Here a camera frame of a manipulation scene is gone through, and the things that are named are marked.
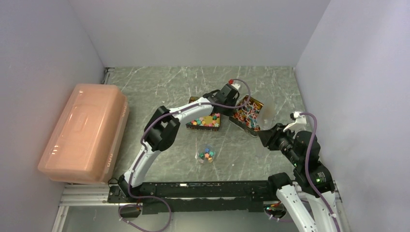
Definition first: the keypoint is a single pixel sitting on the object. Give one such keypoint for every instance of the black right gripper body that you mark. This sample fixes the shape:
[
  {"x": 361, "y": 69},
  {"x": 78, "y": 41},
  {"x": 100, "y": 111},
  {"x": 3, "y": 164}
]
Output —
[{"x": 283, "y": 140}]

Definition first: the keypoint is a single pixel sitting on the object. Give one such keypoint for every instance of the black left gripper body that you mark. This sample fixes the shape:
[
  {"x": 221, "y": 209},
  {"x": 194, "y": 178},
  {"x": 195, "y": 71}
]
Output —
[{"x": 228, "y": 111}]

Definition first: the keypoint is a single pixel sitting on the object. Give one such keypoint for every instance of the gold tin of lollipops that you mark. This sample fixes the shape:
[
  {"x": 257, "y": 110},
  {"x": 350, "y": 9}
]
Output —
[{"x": 246, "y": 117}]

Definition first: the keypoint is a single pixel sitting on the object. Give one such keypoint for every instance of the gold tin of star candies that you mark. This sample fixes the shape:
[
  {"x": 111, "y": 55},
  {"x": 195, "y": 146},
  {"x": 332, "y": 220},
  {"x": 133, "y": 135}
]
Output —
[{"x": 211, "y": 122}]

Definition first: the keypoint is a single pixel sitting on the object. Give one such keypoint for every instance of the clear plastic jar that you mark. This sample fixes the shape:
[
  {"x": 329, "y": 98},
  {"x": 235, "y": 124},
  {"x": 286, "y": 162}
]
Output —
[{"x": 205, "y": 154}]

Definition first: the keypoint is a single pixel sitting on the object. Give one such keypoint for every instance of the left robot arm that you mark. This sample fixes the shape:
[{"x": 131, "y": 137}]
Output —
[{"x": 162, "y": 129}]

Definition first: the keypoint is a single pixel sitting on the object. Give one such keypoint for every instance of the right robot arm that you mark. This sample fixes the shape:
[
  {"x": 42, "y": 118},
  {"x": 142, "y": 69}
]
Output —
[{"x": 315, "y": 180}]

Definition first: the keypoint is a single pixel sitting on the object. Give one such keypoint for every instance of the pink plastic storage box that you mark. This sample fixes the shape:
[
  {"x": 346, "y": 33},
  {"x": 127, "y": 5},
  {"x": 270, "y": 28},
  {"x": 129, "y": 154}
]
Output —
[{"x": 84, "y": 144}]

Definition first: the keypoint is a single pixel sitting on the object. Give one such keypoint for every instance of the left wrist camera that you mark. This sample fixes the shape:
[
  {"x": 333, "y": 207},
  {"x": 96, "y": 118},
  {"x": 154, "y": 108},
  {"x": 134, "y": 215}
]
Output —
[{"x": 233, "y": 84}]

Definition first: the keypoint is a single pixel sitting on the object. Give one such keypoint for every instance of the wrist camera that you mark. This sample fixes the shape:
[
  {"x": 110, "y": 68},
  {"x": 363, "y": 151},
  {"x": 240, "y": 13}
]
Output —
[
  {"x": 233, "y": 84},
  {"x": 299, "y": 122}
]

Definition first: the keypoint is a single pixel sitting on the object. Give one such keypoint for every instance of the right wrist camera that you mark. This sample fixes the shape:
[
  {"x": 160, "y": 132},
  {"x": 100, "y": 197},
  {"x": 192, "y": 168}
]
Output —
[{"x": 299, "y": 122}]

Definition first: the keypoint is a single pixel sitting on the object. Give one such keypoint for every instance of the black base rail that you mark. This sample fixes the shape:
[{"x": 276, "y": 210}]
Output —
[{"x": 156, "y": 197}]

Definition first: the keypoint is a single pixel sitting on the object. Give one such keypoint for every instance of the aluminium frame rail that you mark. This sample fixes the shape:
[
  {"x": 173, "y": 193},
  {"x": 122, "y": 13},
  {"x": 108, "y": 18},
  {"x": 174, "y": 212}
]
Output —
[{"x": 79, "y": 195}]

